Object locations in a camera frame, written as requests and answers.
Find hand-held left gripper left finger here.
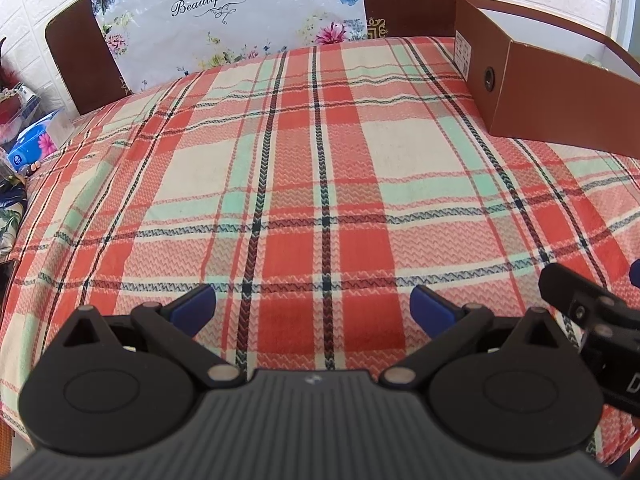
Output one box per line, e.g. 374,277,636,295
47,284,243,390

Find brown wooden headboard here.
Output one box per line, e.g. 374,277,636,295
44,0,474,117

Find floral plastic bedding bag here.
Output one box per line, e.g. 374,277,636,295
90,0,369,95

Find brown cardboard box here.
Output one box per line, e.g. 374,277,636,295
453,0,640,154

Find feather decorated gift basket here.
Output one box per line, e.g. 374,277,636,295
0,36,40,153

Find blue tissue pack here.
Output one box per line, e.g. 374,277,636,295
7,109,70,169

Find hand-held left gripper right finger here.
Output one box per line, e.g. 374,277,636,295
381,285,577,390

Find red plaid blanket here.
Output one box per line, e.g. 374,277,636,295
0,35,640,466

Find floral cloth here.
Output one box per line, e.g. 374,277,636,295
0,177,28,261

